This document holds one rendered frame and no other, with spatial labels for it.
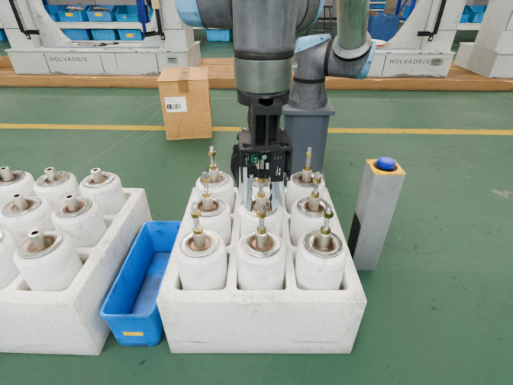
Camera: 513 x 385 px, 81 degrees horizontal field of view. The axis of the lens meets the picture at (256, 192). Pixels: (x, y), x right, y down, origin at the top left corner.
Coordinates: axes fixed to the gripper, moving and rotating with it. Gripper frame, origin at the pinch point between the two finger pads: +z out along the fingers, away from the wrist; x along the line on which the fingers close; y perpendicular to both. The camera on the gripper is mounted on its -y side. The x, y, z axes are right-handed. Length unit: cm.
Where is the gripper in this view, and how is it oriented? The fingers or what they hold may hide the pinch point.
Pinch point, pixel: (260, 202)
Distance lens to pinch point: 53.3
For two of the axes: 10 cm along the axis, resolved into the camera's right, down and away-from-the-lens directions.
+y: 0.8, 5.5, -8.3
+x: 10.0, -0.4, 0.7
